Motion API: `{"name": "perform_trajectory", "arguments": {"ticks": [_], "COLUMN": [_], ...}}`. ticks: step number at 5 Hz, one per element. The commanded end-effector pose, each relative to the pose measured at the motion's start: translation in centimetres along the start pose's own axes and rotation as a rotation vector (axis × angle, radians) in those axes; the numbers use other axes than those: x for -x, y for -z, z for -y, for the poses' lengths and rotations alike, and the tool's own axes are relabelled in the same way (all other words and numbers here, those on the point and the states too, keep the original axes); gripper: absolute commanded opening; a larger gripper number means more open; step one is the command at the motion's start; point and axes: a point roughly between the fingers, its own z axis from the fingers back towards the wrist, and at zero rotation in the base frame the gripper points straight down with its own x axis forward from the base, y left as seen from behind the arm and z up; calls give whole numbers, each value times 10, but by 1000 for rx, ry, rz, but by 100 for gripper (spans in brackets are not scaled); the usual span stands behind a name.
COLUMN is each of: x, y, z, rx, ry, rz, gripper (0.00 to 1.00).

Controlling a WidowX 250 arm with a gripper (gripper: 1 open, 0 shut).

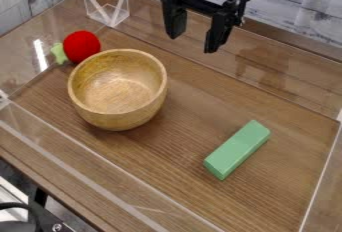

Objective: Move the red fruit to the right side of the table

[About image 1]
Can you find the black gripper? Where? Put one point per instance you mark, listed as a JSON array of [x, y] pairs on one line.
[[223, 20]]

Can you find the red plush fruit green leaf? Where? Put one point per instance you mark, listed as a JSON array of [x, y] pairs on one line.
[[78, 46]]

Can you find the light wooden bowl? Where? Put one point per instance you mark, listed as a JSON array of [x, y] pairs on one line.
[[118, 88]]

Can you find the green rectangular block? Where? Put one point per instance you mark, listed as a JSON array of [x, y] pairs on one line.
[[226, 158]]

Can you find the black table leg clamp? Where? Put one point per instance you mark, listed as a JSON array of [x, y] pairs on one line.
[[50, 222]]

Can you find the clear acrylic corner bracket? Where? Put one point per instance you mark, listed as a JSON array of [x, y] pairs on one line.
[[107, 14]]

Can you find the clear acrylic tray wall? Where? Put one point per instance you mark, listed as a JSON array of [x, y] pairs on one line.
[[115, 201]]

